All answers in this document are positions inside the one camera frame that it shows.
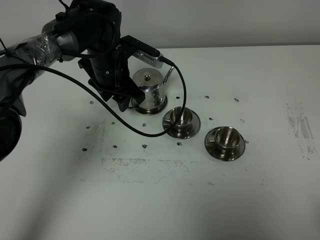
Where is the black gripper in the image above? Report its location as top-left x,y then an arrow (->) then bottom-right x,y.
78,44 -> 145,112

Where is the stainless steel teapot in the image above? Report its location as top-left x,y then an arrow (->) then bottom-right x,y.
129,66 -> 175,115

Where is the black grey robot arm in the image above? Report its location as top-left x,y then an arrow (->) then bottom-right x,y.
0,0 -> 145,159

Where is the far stainless steel teacup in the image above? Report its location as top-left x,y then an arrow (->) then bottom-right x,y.
162,106 -> 196,130

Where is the stainless steel teacup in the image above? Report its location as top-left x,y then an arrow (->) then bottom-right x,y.
207,126 -> 241,150
162,106 -> 196,130

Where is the far stainless steel saucer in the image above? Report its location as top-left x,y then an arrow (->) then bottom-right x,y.
163,110 -> 201,139

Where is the stainless steel saucer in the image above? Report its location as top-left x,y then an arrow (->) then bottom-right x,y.
163,110 -> 201,139
204,126 -> 246,162

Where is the near stainless steel saucer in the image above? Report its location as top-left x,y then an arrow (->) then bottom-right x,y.
204,126 -> 246,162

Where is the near stainless steel teacup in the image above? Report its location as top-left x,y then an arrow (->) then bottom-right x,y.
207,126 -> 241,150

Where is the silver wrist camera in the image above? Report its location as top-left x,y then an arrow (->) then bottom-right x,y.
120,35 -> 164,69

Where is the black camera cable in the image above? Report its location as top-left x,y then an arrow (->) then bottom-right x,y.
0,56 -> 188,138

